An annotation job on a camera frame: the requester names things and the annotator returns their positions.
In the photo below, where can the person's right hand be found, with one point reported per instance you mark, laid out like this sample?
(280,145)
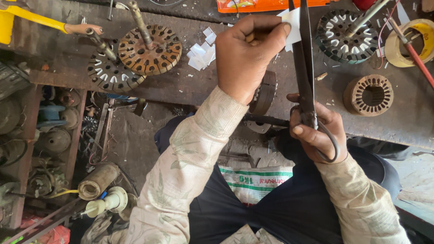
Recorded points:
(327,132)

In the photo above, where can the person's left hand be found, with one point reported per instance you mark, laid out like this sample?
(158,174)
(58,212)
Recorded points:
(244,64)

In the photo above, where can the large black scissors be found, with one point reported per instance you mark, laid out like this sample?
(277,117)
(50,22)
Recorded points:
(305,84)

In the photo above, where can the white insulation paper piece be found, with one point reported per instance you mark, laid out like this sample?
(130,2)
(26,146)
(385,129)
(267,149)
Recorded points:
(293,23)

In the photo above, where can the dark stator core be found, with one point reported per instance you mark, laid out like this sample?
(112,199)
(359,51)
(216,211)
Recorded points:
(266,95)

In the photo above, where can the pile of cut white papers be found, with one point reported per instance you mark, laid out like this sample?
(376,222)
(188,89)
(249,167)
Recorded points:
(201,54)

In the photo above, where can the orange plastic packet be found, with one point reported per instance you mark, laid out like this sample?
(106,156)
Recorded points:
(264,6)

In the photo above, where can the person's dark trousers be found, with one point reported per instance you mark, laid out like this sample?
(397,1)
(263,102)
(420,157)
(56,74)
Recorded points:
(288,210)

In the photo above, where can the white sack with green stripes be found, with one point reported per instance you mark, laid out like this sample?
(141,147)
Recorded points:
(254,183)

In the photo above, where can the dark stator with grey shaft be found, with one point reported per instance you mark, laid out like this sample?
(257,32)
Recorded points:
(339,40)

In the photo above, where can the rusty orange stator with shaft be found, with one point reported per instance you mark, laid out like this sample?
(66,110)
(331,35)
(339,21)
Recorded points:
(149,50)

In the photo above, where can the yellowish tape roll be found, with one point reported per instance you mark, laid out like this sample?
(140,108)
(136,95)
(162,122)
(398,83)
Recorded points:
(395,50)

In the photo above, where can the red round object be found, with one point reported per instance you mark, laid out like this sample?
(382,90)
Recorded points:
(363,4)

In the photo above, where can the dark stator with rusty shaft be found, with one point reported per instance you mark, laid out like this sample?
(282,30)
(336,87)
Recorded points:
(108,73)

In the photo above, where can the rusty cylindrical motor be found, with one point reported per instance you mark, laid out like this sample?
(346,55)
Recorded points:
(96,181)

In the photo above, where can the white motor part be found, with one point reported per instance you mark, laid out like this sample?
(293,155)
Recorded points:
(112,201)

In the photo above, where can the rusty shelf of motor parts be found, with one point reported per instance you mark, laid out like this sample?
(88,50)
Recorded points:
(37,135)

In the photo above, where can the red plastic bag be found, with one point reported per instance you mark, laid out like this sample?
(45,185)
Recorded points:
(51,233)

